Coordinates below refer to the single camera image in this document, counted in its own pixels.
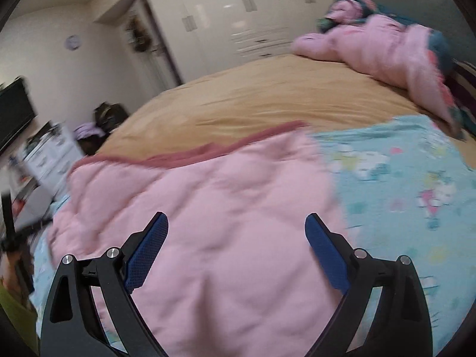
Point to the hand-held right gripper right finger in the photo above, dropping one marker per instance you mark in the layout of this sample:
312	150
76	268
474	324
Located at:
329	253

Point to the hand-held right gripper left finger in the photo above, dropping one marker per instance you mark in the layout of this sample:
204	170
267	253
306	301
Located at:
147	253

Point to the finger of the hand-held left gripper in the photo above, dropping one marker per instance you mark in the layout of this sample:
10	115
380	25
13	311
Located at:
35	227

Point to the pink quilted jacket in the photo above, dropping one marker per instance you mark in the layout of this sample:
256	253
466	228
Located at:
230	200

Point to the dark clothes pile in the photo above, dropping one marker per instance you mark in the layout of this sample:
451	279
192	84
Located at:
93	145

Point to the white drawer cabinet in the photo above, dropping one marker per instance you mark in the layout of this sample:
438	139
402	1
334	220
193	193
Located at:
52	156

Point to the cartoon print blue blanket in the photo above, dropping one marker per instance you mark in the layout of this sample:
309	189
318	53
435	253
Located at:
390	178

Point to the purple cloth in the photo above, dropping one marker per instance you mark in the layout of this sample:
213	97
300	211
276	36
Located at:
89	130

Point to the black flat television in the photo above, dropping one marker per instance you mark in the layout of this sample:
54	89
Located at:
15	115

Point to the black bag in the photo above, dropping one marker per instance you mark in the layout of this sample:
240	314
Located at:
111	113

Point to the tan bed sheet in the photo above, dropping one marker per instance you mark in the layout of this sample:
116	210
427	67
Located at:
279	96

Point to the white room door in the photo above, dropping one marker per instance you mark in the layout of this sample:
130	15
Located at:
160	70

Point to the pink floral comforter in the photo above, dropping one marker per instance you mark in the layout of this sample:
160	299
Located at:
379	44

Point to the hanging bags on door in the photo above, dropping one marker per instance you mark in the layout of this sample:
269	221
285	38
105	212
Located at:
139	35

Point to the striped purple pillow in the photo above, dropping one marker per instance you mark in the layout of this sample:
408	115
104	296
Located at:
466	81

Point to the white glossy wardrobe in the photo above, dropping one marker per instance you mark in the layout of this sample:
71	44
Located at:
223	11

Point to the grey padded headboard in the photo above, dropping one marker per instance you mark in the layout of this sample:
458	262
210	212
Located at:
420	5

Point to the round wall clock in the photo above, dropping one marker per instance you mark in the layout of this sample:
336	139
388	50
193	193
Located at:
72	41

